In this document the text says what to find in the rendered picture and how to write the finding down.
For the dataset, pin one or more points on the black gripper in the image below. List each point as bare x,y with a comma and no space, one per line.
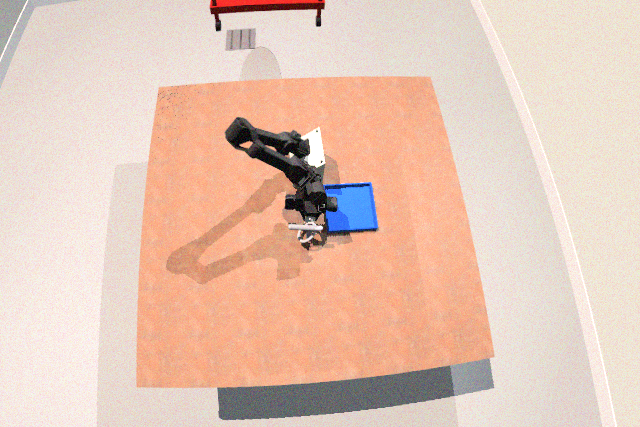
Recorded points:
292,203

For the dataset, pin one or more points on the grey cylindrical bar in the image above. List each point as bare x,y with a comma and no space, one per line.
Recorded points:
307,228

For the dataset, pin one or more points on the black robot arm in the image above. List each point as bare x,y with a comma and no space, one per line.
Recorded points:
241,131

